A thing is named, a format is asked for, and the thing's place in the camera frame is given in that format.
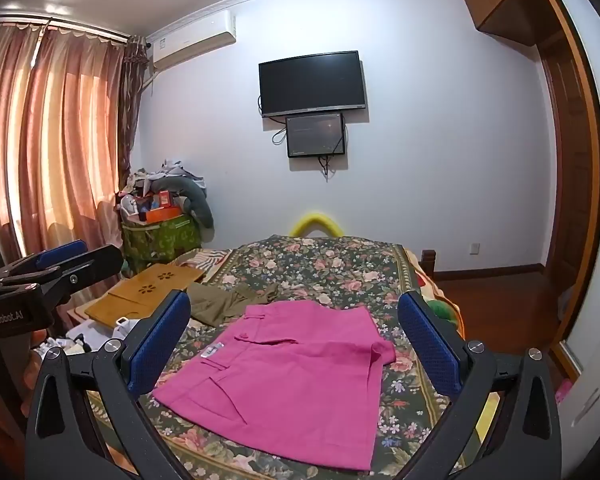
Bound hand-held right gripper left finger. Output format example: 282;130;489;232
24;290;201;480

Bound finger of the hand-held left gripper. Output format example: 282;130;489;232
29;244;125;312
0;239;88;287

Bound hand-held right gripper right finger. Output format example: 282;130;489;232
397;290;563;480

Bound pink pants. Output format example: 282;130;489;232
152;301;397;472

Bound olive green pants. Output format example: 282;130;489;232
186;281;281;326

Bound green plush toy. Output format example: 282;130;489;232
427;297;461;322

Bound wooden lap board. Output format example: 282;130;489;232
84;261;205;328

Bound white cloth clutter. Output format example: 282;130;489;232
45;317;136;361

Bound orange box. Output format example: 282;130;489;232
139;205;187;225

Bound striped leaf blanket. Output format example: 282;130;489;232
172;247;241;283

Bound pink curtain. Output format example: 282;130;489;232
0;22;131;271

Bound pile of clothes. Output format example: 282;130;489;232
130;159;206;196

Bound floral bed blanket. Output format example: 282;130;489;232
85;234;486;480

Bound brown patterned curtain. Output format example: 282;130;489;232
117;35;148;196

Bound white wardrobe door pink decals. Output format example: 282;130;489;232
550;0;600;480

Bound yellow foam arch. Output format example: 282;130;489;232
289;212;345;238

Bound wooden door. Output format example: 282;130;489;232
535;0;600;381

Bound white air conditioner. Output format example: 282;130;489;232
145;9;237;72

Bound small black wall monitor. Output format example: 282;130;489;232
285;113;345;159

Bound black wall television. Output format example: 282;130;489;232
258;50;367;119

